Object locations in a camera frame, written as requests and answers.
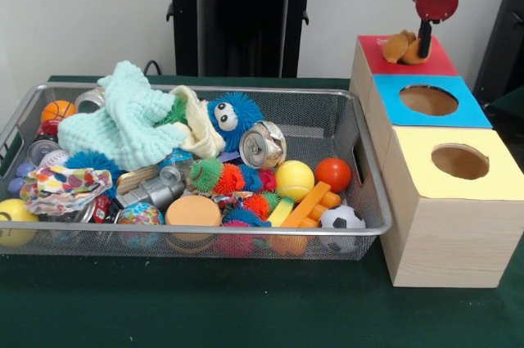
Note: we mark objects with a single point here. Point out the red ball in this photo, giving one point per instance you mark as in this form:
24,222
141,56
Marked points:
333,176

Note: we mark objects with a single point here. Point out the white polka dot cloth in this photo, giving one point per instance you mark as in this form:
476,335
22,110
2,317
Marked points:
61,188

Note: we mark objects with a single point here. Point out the crushed silver drink can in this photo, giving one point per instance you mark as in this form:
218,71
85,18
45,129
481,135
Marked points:
262,145

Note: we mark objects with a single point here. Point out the shallow metal mesh bin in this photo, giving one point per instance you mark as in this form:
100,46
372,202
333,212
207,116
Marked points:
123,247

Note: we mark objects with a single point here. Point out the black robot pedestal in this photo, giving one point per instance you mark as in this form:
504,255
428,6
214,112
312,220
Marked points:
245,16

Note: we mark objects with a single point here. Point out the dark green table cloth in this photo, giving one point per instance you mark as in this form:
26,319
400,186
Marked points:
245,307
511,100

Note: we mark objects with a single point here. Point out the orange foam disc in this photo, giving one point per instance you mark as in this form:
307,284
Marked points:
193,211

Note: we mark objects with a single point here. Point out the black upright panel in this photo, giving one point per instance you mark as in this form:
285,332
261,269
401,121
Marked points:
507,37

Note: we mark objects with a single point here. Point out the small soccer ball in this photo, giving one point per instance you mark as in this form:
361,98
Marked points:
341,219

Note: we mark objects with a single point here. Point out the mint green cloth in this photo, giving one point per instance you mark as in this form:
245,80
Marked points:
118,135

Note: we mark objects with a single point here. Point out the cream muslin cloth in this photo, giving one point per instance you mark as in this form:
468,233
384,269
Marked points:
200,135

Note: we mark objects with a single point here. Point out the small brown plush toy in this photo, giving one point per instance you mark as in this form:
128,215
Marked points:
399,49

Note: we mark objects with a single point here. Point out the yellow smiley ball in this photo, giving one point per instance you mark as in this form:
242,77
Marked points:
14,215

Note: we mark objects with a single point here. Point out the large blue puffer ball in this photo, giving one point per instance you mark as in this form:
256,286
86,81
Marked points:
249,112

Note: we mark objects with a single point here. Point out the wooden box with three holes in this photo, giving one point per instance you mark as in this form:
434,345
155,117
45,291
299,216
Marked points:
450,241

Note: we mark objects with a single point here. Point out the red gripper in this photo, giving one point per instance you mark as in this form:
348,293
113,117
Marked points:
438,4

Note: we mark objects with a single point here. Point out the plain yellow ball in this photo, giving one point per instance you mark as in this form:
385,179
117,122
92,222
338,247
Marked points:
294,180

